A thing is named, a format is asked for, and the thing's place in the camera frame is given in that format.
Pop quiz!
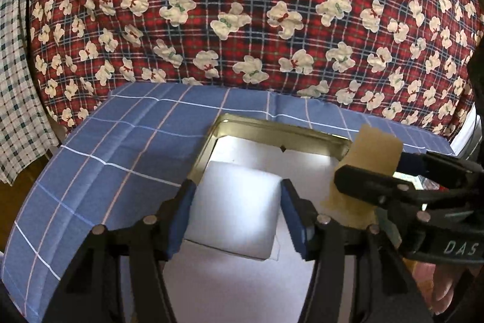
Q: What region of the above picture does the red plaid bear blanket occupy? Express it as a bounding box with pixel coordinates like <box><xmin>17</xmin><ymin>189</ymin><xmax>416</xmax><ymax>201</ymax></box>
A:
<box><xmin>28</xmin><ymin>0</ymin><xmax>481</xmax><ymax>138</ymax></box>

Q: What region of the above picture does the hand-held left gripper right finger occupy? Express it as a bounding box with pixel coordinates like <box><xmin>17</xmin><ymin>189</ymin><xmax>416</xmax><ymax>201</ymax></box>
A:
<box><xmin>280</xmin><ymin>178</ymin><xmax>435</xmax><ymax>323</ymax></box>

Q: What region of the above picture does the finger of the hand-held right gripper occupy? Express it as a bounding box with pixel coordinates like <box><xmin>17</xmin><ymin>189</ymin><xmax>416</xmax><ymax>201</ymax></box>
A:
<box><xmin>395</xmin><ymin>152</ymin><xmax>473</xmax><ymax>180</ymax></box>
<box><xmin>333</xmin><ymin>165</ymin><xmax>428</xmax><ymax>218</ymax></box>

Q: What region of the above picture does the person's right hand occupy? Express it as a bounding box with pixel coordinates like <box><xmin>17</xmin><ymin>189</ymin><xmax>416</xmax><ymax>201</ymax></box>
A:
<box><xmin>412</xmin><ymin>260</ymin><xmax>473</xmax><ymax>317</ymax></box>

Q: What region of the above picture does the blue plaid bed sheet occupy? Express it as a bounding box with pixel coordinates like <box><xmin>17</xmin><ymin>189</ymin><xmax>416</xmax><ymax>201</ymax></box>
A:
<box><xmin>0</xmin><ymin>83</ymin><xmax>460</xmax><ymax>320</ymax></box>

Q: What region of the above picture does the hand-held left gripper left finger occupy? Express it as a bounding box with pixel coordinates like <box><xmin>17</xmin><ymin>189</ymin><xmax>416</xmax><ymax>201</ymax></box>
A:
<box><xmin>49</xmin><ymin>177</ymin><xmax>197</xmax><ymax>323</ymax></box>

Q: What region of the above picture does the white foam block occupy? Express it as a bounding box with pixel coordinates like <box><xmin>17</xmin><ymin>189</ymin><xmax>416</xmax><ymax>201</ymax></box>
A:
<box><xmin>183</xmin><ymin>160</ymin><xmax>282</xmax><ymax>260</ymax></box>

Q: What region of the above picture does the gold rectangular tin box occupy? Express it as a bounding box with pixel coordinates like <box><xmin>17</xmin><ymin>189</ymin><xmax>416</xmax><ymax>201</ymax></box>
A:
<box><xmin>162</xmin><ymin>114</ymin><xmax>379</xmax><ymax>323</ymax></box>

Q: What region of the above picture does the yellow sponge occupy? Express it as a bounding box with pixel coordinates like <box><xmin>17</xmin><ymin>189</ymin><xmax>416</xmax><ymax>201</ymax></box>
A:
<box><xmin>321</xmin><ymin>124</ymin><xmax>403</xmax><ymax>229</ymax></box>

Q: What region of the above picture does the green white checked cloth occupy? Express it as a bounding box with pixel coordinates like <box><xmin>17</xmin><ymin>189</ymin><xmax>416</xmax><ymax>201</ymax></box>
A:
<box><xmin>0</xmin><ymin>0</ymin><xmax>61</xmax><ymax>185</ymax></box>

